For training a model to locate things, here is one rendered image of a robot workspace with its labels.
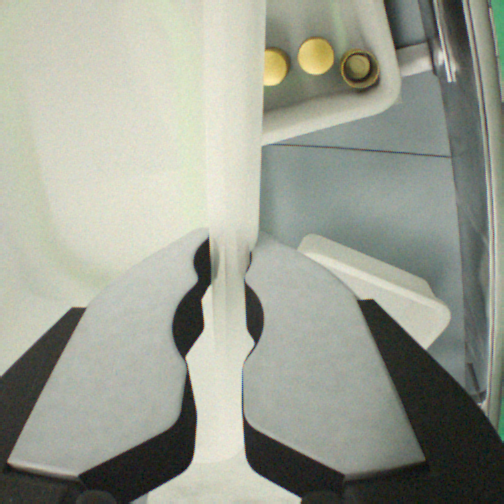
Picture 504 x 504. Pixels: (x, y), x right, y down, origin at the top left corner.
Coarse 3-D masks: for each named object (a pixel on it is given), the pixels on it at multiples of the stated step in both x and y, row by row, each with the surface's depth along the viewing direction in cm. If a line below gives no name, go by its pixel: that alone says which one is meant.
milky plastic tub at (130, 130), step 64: (0, 0) 14; (64, 0) 14; (128, 0) 13; (192, 0) 13; (256, 0) 7; (0, 64) 15; (64, 64) 15; (128, 64) 15; (192, 64) 14; (256, 64) 8; (0, 128) 17; (64, 128) 17; (128, 128) 16; (192, 128) 16; (256, 128) 8; (0, 192) 19; (64, 192) 19; (128, 192) 18; (192, 192) 17; (256, 192) 9; (0, 256) 21; (64, 256) 21; (128, 256) 20; (0, 320) 21; (192, 384) 19
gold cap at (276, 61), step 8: (272, 48) 37; (280, 48) 38; (264, 56) 35; (272, 56) 35; (280, 56) 35; (288, 56) 39; (264, 64) 36; (272, 64) 36; (280, 64) 35; (288, 64) 37; (264, 72) 36; (272, 72) 36; (280, 72) 36; (264, 80) 36; (272, 80) 36; (280, 80) 36
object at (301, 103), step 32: (288, 0) 36; (320, 0) 35; (352, 0) 35; (288, 32) 37; (320, 32) 37; (352, 32) 37; (384, 32) 30; (384, 64) 32; (288, 96) 41; (320, 96) 40; (352, 96) 37; (384, 96) 33; (288, 128) 36; (320, 128) 36
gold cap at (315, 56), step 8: (304, 40) 37; (312, 40) 34; (320, 40) 34; (304, 48) 34; (312, 48) 34; (320, 48) 34; (328, 48) 34; (304, 56) 35; (312, 56) 35; (320, 56) 34; (328, 56) 34; (304, 64) 35; (312, 64) 35; (320, 64) 35; (328, 64) 35; (312, 72) 35; (320, 72) 35
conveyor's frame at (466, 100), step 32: (448, 0) 28; (480, 0) 24; (448, 32) 30; (480, 32) 26; (480, 64) 27; (448, 96) 37; (480, 96) 28; (448, 128) 40; (480, 128) 30; (480, 160) 32; (480, 192) 35; (480, 224) 37; (480, 256) 39; (480, 288) 42; (480, 320) 44; (480, 352) 47; (480, 384) 49
